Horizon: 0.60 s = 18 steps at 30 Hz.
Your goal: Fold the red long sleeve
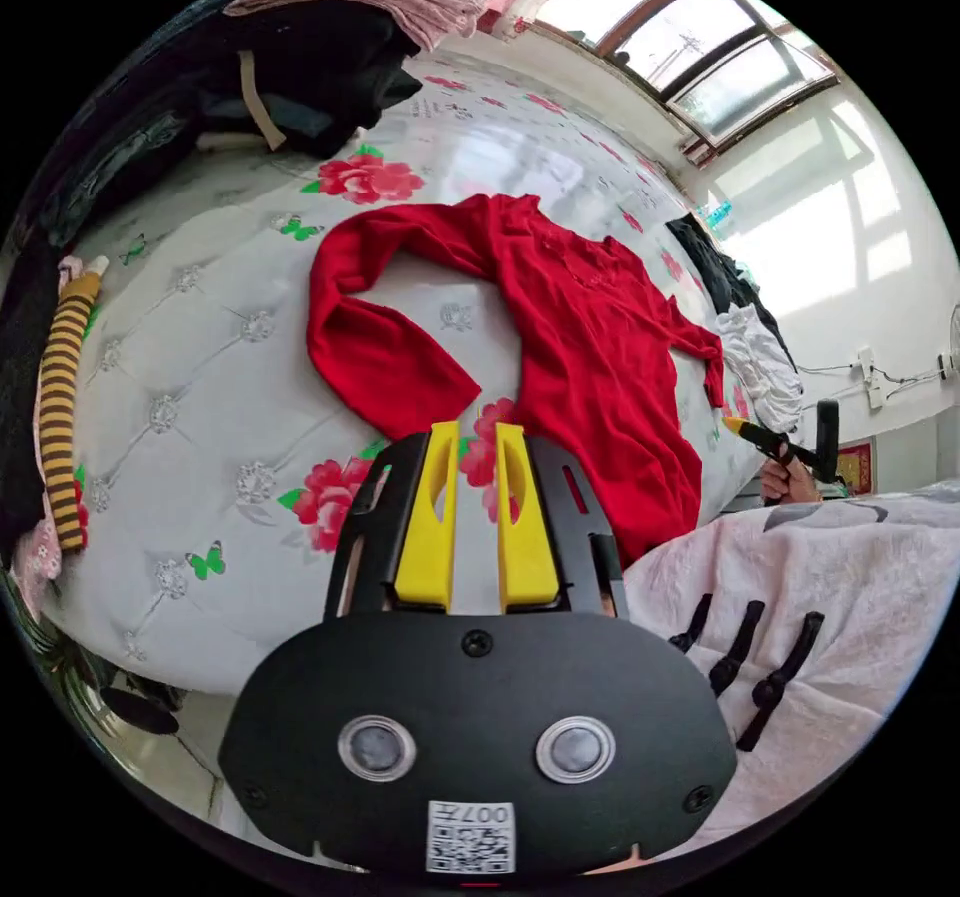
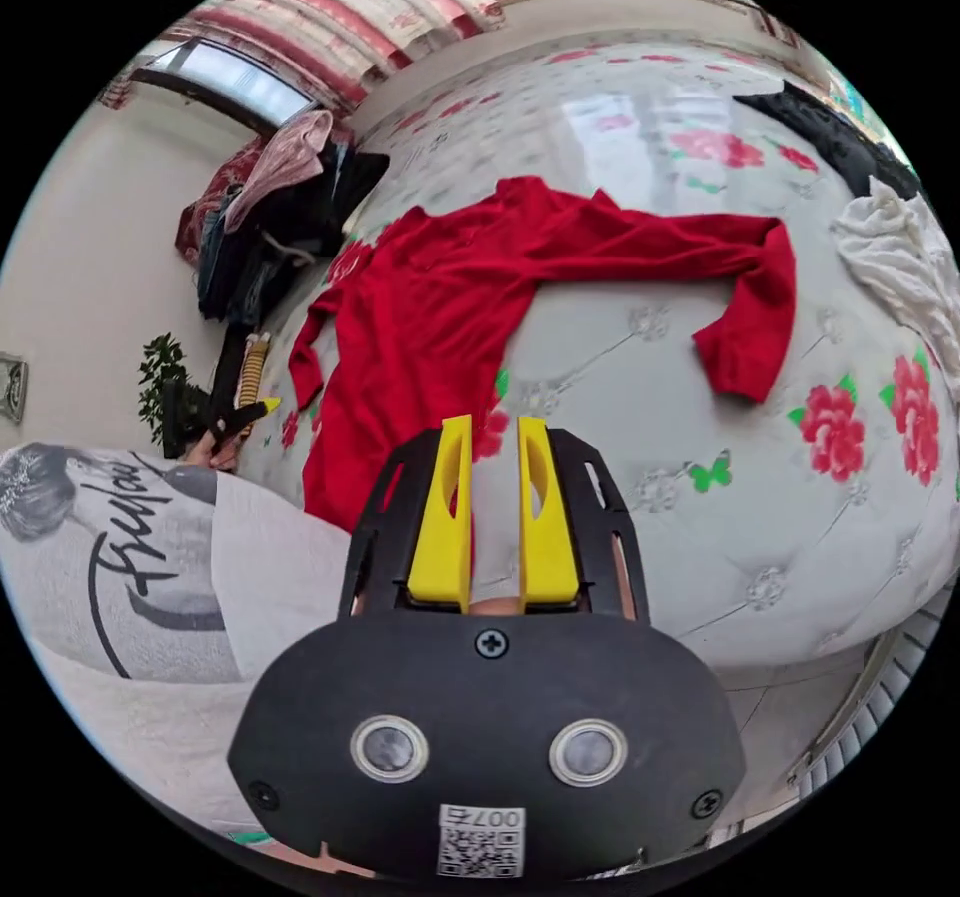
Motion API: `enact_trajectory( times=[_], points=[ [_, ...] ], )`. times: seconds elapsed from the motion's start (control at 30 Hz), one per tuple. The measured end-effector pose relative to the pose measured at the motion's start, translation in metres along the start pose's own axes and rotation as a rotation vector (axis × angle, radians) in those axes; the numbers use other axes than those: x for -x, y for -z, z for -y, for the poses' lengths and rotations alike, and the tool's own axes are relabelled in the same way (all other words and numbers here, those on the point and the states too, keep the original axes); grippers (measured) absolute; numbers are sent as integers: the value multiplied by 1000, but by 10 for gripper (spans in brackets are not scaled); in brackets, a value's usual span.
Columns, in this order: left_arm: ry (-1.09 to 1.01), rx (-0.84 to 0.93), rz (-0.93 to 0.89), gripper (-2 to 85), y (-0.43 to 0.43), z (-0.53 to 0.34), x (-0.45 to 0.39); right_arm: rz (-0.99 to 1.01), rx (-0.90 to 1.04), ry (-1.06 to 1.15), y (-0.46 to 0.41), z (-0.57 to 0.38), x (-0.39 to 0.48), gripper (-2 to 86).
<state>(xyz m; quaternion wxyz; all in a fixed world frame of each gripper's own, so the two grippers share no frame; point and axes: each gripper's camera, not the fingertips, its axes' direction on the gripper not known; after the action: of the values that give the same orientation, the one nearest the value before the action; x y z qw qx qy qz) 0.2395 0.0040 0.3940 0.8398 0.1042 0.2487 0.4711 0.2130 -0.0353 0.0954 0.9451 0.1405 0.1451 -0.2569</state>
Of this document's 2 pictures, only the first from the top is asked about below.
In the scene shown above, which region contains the window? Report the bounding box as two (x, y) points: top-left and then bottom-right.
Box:
(528, 0), (841, 167)

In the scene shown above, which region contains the bed with floral quilt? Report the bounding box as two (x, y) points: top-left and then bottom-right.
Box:
(44, 30), (774, 696)

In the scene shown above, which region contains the pile of black and white clothes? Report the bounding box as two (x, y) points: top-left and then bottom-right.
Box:
(665, 212), (805, 436)

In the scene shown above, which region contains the white power strip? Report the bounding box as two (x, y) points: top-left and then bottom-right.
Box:
(854, 346), (886, 411)

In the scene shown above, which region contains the person's right hand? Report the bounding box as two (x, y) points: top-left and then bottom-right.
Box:
(760, 458), (824, 506)

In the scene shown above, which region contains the black slipper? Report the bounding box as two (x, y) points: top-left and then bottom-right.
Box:
(98, 686), (181, 736)

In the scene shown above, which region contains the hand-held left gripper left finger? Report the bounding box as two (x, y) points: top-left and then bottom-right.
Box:
(392, 420), (461, 607)

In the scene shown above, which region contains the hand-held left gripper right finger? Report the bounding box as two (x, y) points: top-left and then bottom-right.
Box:
(495, 422), (561, 614)

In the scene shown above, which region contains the red long sleeve sweater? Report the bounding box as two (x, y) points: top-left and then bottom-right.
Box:
(305, 193), (727, 567)

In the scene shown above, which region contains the person's body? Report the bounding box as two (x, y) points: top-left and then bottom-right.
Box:
(620, 479), (960, 847)

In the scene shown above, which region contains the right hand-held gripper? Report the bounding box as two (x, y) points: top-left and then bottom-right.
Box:
(720, 416), (824, 487)

